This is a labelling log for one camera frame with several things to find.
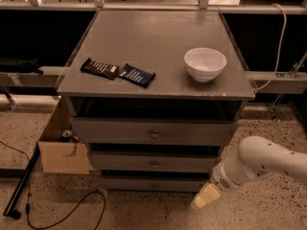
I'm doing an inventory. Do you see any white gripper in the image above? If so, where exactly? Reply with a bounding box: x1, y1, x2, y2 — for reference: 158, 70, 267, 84
191, 159, 239, 210

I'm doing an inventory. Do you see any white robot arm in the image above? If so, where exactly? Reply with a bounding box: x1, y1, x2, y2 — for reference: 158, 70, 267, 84
191, 136, 307, 210

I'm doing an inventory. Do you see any grey drawer cabinet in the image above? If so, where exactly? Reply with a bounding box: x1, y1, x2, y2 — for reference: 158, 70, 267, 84
59, 11, 254, 178

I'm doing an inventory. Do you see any grey top drawer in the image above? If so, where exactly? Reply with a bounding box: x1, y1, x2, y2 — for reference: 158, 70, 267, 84
70, 117, 238, 147

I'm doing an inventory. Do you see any white bowl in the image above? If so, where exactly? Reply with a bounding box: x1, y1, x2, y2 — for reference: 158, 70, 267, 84
184, 48, 227, 82

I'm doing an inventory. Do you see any blue snack bar wrapper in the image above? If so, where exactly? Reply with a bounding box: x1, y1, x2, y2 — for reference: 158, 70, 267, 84
117, 63, 155, 88

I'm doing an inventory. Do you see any cardboard box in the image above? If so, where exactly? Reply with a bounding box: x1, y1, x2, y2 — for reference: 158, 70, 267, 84
37, 99, 92, 174

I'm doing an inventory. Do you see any metal can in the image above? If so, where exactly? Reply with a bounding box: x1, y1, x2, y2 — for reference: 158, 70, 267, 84
61, 129, 73, 140

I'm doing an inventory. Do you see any brown snack bar wrapper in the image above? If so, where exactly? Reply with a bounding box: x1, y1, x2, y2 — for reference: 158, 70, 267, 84
81, 57, 119, 81

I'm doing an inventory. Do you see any black metal floor bar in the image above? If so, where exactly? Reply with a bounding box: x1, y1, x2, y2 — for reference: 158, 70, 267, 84
0, 147, 40, 219

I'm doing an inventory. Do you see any black object on ledge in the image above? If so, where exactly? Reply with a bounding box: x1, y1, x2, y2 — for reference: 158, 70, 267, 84
0, 57, 44, 75

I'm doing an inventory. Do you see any white hanging cable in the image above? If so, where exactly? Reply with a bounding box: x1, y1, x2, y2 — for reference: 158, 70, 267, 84
252, 3, 288, 92

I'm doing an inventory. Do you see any black floor cable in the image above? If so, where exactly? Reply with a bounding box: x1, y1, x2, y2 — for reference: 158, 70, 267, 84
0, 140, 107, 230

